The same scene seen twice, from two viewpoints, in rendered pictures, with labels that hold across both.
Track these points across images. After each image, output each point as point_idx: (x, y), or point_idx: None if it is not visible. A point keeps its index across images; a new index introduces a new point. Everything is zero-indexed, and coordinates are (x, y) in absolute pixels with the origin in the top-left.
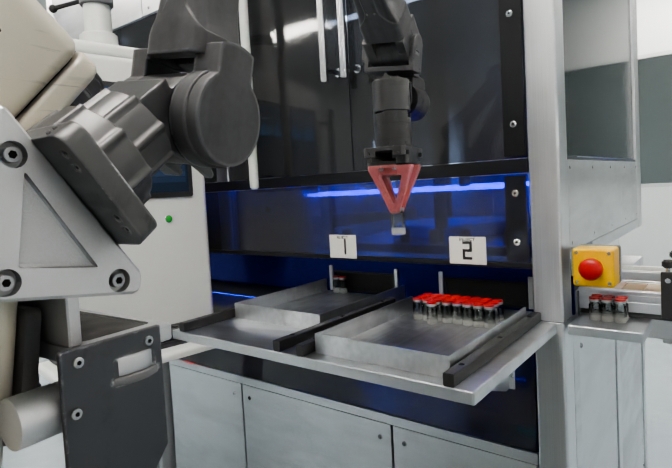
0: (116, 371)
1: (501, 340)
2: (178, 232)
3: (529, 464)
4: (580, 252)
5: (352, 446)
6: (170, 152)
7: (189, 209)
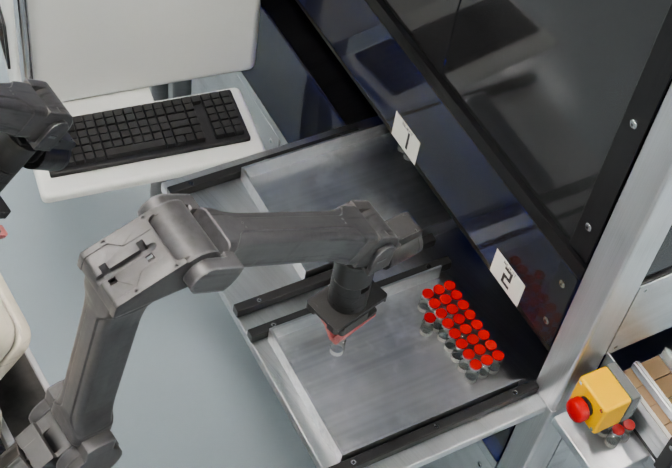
0: None
1: (431, 433)
2: None
3: (488, 462)
4: (583, 386)
5: None
6: None
7: None
